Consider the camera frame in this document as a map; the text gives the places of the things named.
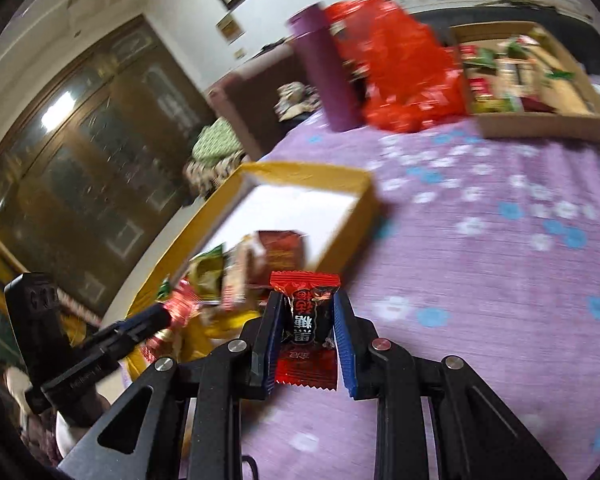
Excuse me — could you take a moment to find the red black candy packet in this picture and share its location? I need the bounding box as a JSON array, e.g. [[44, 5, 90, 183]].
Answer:
[[271, 271, 340, 390]]

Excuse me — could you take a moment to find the brown cracker snack packet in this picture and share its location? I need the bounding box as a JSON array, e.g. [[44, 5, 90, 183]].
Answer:
[[222, 234, 266, 311]]

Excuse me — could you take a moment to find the green yellow snack packet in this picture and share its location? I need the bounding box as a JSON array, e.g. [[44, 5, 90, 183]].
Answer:
[[186, 244, 224, 300]]

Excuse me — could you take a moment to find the dark red packet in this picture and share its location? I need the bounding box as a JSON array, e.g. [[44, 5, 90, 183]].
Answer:
[[258, 230, 306, 271]]

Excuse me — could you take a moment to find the person left hand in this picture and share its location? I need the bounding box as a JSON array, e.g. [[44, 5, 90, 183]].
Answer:
[[2, 365, 62, 467]]

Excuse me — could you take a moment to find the purple floral tablecloth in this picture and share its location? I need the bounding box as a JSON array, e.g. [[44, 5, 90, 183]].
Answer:
[[270, 114, 600, 479]]

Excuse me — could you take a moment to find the brown wooden cabinet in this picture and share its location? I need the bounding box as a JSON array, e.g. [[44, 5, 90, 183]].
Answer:
[[0, 18, 215, 315]]

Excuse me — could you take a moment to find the yellow white tray box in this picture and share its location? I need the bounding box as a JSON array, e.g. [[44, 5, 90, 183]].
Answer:
[[126, 162, 379, 315]]

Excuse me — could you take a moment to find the green patterned cushion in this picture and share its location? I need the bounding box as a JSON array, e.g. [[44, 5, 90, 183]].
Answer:
[[192, 117, 242, 167]]

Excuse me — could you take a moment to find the brown sofa armchair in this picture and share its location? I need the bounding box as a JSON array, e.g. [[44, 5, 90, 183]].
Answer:
[[207, 42, 308, 160]]

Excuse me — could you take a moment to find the brown cardboard snack box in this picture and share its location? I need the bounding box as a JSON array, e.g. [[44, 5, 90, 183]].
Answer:
[[450, 21, 600, 144]]

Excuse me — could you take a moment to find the red plastic bag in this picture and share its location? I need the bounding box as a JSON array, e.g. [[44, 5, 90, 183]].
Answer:
[[325, 0, 467, 133]]

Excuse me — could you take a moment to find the purple cylinder bottle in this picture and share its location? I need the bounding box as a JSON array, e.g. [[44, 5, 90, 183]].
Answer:
[[287, 3, 364, 132]]

